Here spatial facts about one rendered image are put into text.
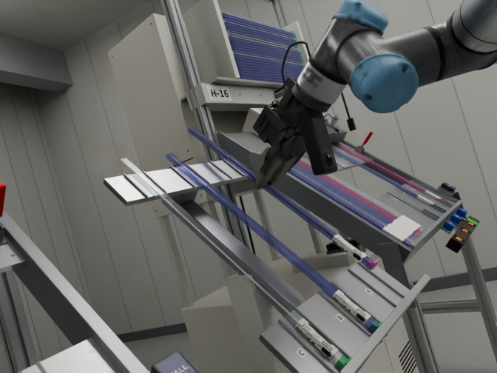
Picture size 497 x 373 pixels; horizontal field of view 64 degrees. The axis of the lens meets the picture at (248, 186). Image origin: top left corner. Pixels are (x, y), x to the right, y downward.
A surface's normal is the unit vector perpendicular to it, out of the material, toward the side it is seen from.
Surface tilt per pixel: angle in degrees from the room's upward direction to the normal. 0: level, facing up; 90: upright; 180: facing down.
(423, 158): 90
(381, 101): 137
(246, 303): 90
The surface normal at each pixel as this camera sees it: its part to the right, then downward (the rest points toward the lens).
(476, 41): -0.46, 0.88
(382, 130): -0.37, 0.07
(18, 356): 0.74, -0.24
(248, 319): -0.62, 0.15
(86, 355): 0.29, -0.87
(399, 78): 0.19, 0.69
